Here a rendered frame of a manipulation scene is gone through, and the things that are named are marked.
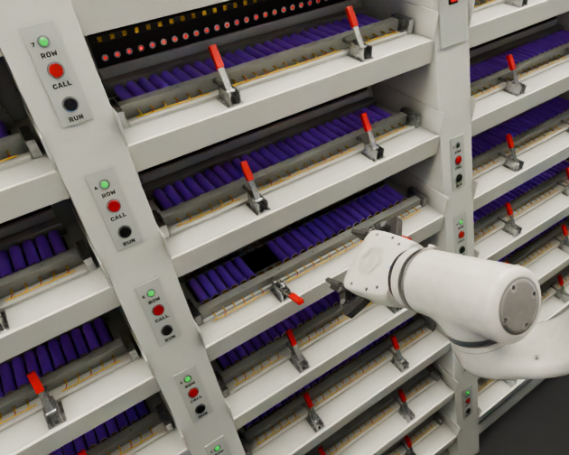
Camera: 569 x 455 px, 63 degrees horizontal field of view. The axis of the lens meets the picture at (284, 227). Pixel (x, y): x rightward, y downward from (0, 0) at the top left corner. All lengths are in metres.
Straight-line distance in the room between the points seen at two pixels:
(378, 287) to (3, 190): 0.50
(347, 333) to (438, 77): 0.58
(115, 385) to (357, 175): 0.57
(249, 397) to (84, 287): 0.42
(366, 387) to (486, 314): 0.74
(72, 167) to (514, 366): 0.60
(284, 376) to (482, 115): 0.71
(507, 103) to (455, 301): 0.73
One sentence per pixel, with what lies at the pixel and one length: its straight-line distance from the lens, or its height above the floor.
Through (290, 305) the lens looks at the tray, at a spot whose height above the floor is 0.91.
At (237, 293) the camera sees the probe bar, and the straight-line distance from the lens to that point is 0.89.
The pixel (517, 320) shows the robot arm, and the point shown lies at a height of 1.10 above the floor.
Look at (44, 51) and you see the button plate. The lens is 0.67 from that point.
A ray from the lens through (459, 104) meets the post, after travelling 1.06.
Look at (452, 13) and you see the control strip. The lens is 1.01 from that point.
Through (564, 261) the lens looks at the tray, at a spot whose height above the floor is 0.54.
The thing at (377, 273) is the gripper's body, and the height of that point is 1.08.
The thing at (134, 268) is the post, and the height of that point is 1.12.
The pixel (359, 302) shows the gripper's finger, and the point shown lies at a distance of 0.69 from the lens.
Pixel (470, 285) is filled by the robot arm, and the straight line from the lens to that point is 0.53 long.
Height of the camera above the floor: 1.45
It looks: 27 degrees down
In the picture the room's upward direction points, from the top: 14 degrees counter-clockwise
